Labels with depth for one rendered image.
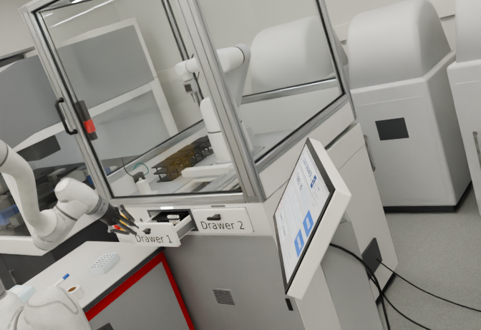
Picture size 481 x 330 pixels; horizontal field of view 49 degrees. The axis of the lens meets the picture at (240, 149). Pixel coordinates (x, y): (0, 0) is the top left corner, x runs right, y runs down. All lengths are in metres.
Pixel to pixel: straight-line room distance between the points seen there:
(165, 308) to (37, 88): 1.35
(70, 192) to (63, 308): 0.50
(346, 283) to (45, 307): 0.90
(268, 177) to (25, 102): 1.46
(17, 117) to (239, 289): 1.45
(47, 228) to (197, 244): 0.69
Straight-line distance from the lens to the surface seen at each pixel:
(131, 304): 2.48
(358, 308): 1.67
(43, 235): 2.11
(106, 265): 2.52
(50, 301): 1.77
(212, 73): 1.95
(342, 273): 1.60
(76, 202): 2.10
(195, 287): 2.61
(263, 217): 2.10
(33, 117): 3.01
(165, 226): 2.28
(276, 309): 2.36
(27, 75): 3.03
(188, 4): 1.94
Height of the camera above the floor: 1.68
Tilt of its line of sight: 15 degrees down
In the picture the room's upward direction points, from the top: 19 degrees counter-clockwise
